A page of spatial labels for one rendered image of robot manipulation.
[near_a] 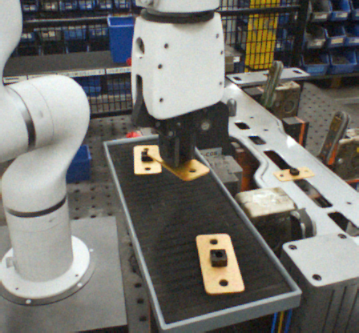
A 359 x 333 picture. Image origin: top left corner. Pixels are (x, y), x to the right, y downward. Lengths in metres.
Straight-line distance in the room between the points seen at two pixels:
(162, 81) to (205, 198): 0.19
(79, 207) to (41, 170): 0.54
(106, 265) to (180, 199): 0.46
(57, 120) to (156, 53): 0.37
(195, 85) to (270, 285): 0.22
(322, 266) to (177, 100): 0.27
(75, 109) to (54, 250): 0.30
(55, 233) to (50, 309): 0.15
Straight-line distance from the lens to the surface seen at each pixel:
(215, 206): 0.52
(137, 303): 1.02
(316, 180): 0.91
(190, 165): 0.50
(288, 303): 0.42
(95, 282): 0.93
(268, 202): 0.68
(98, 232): 1.04
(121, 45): 1.54
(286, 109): 1.32
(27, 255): 0.89
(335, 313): 0.58
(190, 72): 0.43
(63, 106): 0.74
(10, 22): 0.72
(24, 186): 0.79
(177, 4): 0.40
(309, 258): 0.55
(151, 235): 0.48
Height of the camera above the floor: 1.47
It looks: 30 degrees down
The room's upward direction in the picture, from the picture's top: straight up
